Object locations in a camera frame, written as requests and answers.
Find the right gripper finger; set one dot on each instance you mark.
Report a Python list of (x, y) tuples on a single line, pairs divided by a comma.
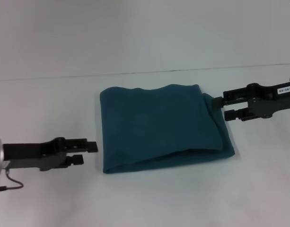
[(219, 102), (232, 115)]

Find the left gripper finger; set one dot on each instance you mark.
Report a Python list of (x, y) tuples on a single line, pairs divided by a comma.
[(88, 146), (76, 160)]

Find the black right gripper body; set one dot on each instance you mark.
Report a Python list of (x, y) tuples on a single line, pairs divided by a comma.
[(270, 99)]

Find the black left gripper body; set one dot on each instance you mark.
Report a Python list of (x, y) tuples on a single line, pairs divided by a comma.
[(33, 153)]

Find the teal t-shirt with FREE print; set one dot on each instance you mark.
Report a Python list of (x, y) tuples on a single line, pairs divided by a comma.
[(159, 127)]

